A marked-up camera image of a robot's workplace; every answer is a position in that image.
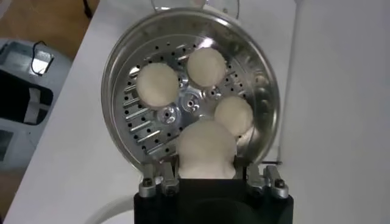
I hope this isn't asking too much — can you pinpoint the thin black wire loop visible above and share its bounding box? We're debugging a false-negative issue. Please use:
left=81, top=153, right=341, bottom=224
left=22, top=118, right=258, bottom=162
left=30, top=40, right=55, bottom=77

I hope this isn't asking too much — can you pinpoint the glass lid with white handle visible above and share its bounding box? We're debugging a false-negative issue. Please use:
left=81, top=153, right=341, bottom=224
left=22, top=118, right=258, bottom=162
left=150, top=0, right=241, bottom=19

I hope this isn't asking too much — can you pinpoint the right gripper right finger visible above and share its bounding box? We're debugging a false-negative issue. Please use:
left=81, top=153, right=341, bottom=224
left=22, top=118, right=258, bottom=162
left=233, top=156, right=290, bottom=200

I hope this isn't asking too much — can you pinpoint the stainless steel steamer basket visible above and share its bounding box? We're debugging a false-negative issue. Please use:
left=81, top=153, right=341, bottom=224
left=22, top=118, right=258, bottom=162
left=101, top=7, right=281, bottom=175

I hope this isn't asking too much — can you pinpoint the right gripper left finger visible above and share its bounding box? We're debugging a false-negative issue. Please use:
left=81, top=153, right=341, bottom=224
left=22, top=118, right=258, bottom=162
left=138, top=161, right=181, bottom=199

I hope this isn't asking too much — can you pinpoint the white steamed baozi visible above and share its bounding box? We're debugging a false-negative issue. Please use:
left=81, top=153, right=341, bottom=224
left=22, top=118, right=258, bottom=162
left=176, top=119, right=238, bottom=180
left=214, top=96, right=255, bottom=138
left=135, top=62, right=180, bottom=108
left=186, top=47, right=228, bottom=88

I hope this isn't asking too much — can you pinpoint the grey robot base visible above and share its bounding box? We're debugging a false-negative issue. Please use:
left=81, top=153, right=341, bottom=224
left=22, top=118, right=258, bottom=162
left=0, top=37, right=74, bottom=172

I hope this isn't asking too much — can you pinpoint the white round plate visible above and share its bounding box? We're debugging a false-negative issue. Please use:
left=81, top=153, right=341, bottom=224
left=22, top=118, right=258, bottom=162
left=83, top=194, right=137, bottom=224

